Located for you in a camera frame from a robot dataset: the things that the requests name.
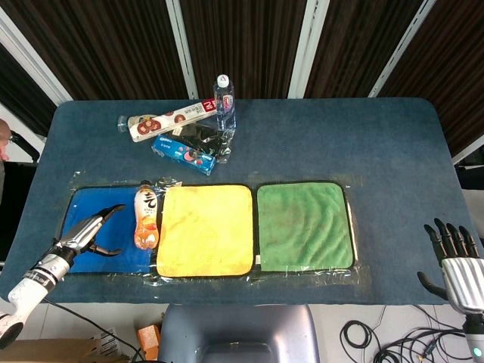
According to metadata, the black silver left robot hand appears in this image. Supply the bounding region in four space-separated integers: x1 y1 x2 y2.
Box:
55 204 126 262

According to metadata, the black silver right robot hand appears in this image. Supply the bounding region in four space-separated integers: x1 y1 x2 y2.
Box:
417 218 484 315

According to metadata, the orange drink bottle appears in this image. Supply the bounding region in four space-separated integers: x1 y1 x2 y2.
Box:
133 184 162 250

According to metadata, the clear water bottle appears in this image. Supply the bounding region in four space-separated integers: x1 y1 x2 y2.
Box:
212 73 237 132

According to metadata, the blue cloth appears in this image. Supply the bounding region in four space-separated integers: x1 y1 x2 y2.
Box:
56 187 166 274

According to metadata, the black chair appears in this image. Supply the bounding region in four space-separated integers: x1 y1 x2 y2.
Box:
0 130 41 164

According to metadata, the yellow cloth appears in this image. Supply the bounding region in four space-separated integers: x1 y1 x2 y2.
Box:
156 184 253 278

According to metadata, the brown cardboard box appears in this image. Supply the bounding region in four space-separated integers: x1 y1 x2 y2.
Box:
0 328 128 363

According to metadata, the blue Oreo box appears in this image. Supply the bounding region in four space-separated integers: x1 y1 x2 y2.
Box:
150 135 217 177

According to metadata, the orange block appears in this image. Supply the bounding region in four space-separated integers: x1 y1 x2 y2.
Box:
136 324 162 360

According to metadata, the long white cookie box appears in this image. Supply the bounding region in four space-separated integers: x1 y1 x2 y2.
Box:
128 97 217 143

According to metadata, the clear plastic film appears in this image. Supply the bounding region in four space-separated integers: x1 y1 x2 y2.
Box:
56 169 374 299

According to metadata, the black plastic wrapper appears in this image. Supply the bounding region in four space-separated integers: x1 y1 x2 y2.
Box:
172 123 232 164

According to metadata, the green cloth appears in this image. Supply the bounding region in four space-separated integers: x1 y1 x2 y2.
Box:
256 181 358 272

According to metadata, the grey robot torso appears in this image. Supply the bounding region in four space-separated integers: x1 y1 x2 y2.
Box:
157 304 321 363

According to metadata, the thin black cable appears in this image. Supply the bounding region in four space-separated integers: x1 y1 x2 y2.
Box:
39 298 139 355

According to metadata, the black cable bundle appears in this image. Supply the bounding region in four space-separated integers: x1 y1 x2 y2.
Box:
339 304 484 363

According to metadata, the white partition post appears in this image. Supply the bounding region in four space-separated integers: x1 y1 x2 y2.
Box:
288 0 330 99
368 0 448 98
0 17 73 107
165 0 200 101

